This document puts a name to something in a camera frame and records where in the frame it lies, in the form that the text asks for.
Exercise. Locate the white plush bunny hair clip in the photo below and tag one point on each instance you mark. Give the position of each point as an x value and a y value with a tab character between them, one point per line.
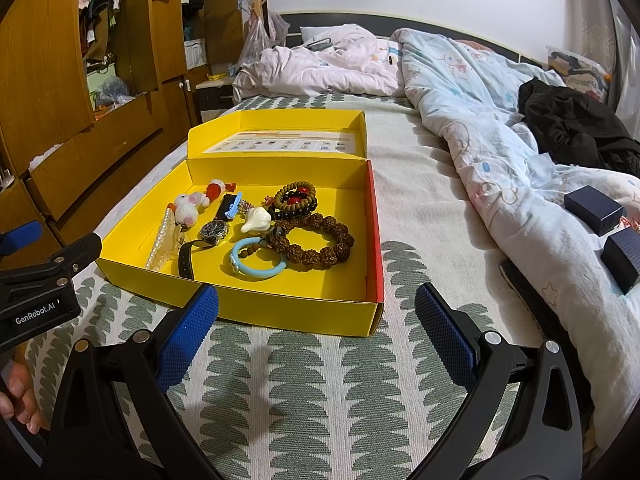
187	207

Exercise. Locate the grey curtain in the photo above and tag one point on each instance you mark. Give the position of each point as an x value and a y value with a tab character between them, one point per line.
600	10

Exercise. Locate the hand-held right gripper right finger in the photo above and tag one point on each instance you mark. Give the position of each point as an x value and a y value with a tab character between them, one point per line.
445	330

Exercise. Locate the person's left hand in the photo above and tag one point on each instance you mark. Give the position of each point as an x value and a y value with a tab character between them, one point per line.
22	400

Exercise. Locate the white cartoon print duvet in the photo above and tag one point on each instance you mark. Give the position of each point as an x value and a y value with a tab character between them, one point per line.
500	160

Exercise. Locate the dark bed headboard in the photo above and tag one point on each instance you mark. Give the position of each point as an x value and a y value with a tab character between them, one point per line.
350	17

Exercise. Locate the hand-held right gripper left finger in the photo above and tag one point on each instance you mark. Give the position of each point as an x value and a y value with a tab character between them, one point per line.
187	330

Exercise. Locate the black garment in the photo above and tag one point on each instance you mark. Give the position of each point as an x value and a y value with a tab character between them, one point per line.
575	120

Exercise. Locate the yellow cardboard box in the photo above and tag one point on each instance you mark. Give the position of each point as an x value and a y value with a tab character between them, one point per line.
325	270

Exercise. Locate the red santa hair clip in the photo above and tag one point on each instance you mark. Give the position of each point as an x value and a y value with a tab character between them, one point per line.
215	190

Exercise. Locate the dark nightstand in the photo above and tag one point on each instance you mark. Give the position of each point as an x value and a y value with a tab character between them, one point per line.
212	100

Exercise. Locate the black wristwatch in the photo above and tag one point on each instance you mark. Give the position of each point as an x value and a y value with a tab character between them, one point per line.
215	231

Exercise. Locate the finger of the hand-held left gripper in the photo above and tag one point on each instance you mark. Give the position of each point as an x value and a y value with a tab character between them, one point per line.
22	237
75	255

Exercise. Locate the clear plastic bag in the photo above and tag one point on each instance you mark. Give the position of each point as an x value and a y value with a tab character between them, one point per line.
257	42

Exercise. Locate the red bead hairpin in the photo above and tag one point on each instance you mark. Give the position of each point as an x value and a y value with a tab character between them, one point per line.
299	191

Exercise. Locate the white garlic-shaped ornament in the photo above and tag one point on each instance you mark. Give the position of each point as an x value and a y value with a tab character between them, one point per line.
255	220

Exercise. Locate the black hair clip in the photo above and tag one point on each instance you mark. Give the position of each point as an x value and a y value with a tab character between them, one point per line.
226	202

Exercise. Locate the dark blue jewelry box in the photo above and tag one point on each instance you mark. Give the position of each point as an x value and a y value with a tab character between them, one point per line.
592	210
622	262

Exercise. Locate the light blue bangle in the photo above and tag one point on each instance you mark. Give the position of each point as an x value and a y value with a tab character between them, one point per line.
260	273

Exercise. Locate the pearl hair clip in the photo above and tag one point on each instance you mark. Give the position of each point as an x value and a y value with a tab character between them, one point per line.
160	240

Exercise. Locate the wooden wardrobe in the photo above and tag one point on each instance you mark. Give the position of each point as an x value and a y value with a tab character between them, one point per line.
125	60

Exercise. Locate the pink rhinestone hair clip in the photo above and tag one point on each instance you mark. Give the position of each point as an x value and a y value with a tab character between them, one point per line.
244	206

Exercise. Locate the blue clothespin hair clip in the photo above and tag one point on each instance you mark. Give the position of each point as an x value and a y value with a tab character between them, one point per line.
232	207

